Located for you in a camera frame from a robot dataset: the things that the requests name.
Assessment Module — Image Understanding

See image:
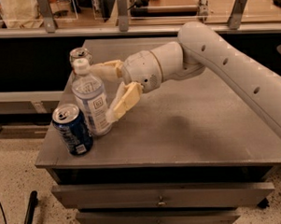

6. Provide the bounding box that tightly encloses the left metal bracket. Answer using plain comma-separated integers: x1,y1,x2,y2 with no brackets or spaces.
36,0,57,33

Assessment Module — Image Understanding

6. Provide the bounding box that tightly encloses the right metal bracket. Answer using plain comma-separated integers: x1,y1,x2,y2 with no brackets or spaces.
227,0,247,30

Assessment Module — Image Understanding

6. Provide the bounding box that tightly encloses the upper grey drawer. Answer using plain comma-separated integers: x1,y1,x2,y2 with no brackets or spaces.
51,182,274,209

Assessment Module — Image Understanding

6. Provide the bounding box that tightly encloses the middle metal bracket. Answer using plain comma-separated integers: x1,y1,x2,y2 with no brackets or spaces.
117,0,129,32

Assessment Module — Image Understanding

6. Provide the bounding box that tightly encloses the grey drawer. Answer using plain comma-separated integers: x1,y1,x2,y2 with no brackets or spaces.
51,182,274,209
76,210,239,224

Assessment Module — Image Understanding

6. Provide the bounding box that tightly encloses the black pole on floor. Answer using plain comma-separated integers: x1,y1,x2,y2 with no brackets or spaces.
24,190,38,224

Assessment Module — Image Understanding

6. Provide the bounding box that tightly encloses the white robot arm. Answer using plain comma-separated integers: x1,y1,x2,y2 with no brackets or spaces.
90,21,281,138

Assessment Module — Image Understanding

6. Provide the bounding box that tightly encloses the clear plastic water bottle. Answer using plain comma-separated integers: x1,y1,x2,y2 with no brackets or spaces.
71,59,112,136

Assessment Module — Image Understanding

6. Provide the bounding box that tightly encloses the grey drawer cabinet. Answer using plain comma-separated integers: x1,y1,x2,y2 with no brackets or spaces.
29,31,281,224

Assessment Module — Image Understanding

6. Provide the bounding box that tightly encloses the metal bracket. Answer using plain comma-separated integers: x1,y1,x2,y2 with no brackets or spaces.
227,0,247,30
117,0,129,32
36,0,57,33

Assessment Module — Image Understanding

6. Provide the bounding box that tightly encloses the blue pepsi can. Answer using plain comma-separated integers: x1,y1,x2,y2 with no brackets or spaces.
52,103,93,156

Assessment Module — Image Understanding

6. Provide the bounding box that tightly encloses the green white 7up can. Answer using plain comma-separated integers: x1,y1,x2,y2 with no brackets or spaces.
69,48,93,64

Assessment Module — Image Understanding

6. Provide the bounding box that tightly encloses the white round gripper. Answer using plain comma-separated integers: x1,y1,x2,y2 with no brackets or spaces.
90,51,162,123

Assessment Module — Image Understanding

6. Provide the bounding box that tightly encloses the black cabinet caster wheel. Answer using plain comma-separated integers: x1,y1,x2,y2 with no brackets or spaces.
258,198,270,209

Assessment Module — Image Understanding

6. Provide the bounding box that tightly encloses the lower grey drawer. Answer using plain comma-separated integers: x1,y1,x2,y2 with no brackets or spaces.
76,210,239,224

